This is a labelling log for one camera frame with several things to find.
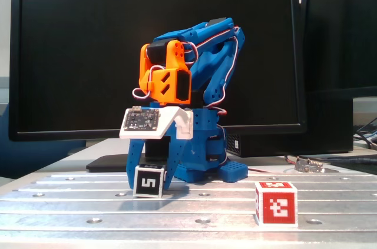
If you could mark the black cube with white marker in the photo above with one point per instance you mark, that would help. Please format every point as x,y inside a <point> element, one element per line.
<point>148,184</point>

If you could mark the black monitor without logo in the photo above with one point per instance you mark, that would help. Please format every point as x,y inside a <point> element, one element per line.
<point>338,25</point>

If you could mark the blue and orange robot arm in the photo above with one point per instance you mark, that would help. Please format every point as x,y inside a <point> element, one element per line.
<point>206,69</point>

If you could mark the white camera mount with board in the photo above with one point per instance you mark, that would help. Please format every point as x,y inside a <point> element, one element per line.
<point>168,115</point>

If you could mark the black Dell monitor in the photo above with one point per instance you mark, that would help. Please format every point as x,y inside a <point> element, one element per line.
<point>73,54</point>

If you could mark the dark blue chair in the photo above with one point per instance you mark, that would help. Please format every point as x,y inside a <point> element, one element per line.
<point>29,154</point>

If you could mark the black desktop computer case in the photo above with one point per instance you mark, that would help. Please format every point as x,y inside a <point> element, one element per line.
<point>324,125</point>

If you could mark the red cube with white marker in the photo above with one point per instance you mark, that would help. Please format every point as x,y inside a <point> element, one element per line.
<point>278,207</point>

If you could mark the small bare circuit board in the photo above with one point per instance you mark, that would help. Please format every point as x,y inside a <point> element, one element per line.
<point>309,167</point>

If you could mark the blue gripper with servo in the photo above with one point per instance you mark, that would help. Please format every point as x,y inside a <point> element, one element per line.
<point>203,120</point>

